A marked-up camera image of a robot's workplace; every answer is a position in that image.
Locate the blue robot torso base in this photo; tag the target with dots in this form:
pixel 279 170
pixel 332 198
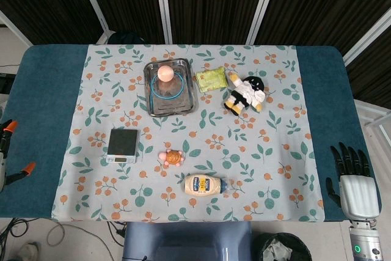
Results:
pixel 186 242

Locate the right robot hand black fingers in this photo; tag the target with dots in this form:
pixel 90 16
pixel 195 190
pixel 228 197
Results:
pixel 360 195

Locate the light grey shoe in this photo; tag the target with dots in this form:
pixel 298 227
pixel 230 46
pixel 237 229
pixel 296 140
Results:
pixel 29 248

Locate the penguin plush toy white jacket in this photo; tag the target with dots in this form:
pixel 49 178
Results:
pixel 246 93

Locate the stainless steel tray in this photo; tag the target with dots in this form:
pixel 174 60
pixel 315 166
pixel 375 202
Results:
pixel 183 105

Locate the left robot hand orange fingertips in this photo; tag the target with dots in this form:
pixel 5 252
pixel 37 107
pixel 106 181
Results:
pixel 3 169

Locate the peach coloured ball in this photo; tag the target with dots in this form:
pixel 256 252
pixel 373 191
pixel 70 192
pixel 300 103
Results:
pixel 166 74

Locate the green snack packet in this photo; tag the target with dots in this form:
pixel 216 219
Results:
pixel 210 79

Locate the black chair back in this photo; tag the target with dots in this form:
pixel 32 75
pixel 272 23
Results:
pixel 125 38

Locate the trash bin with black bag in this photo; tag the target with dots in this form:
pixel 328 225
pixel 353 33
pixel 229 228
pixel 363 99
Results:
pixel 282 248

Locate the teal table cover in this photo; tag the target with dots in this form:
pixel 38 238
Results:
pixel 46 105

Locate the white metal rack frame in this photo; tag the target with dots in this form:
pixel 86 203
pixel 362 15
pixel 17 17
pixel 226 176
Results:
pixel 377 120

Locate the pink and orange toy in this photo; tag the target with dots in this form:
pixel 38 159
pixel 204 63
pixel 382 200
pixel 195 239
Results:
pixel 173 157

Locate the mayonnaise squeeze bottle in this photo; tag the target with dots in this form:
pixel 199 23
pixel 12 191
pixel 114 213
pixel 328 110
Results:
pixel 201 184

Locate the small digital scale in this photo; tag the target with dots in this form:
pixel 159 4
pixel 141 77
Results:
pixel 122 141

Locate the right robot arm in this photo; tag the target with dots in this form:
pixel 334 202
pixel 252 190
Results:
pixel 365 242

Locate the floral printed tablecloth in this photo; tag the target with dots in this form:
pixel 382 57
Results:
pixel 259 151

